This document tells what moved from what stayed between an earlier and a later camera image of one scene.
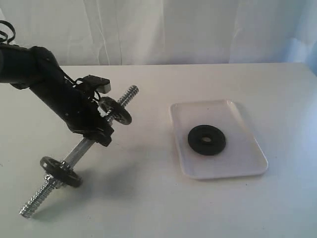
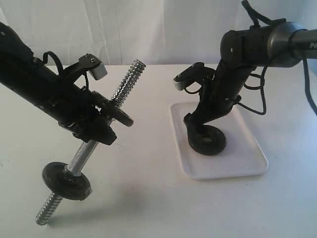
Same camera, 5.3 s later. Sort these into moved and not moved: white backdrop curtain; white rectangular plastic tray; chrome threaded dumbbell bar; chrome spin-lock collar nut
Moved: chrome threaded dumbbell bar; chrome spin-lock collar nut
Not moved: white backdrop curtain; white rectangular plastic tray
